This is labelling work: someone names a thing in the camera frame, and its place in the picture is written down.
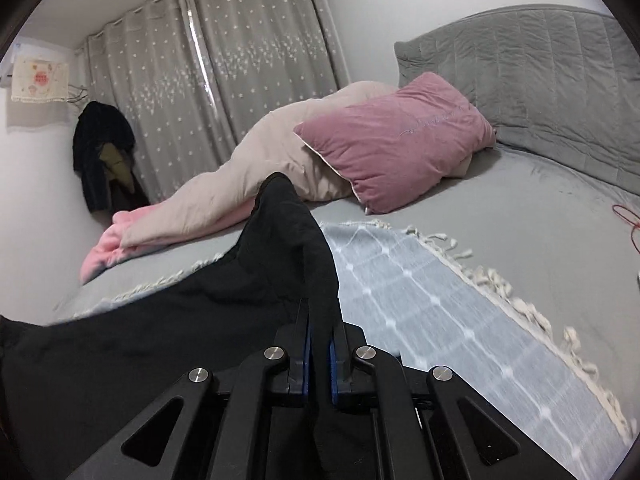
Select black garment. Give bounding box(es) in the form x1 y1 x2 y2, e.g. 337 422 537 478
1 174 338 479

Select dark clothes hanging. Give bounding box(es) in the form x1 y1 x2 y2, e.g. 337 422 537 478
72 101 150 214

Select grey checked fringed blanket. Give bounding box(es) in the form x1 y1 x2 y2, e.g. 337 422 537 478
69 218 639 480

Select grey bed sheet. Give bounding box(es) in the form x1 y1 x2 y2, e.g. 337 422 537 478
52 150 639 384

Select beige pink duvet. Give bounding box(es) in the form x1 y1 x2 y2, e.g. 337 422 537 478
79 81 396 284

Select pink pillow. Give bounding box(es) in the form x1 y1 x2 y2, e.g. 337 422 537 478
294 73 496 214

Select grey patterned curtain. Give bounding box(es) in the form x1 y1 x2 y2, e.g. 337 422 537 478
84 0 349 203

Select grey quilted headboard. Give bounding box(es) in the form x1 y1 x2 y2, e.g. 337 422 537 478
394 4 639 193

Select cloth covered air conditioner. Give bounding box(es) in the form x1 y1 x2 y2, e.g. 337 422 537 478
1 42 70 104

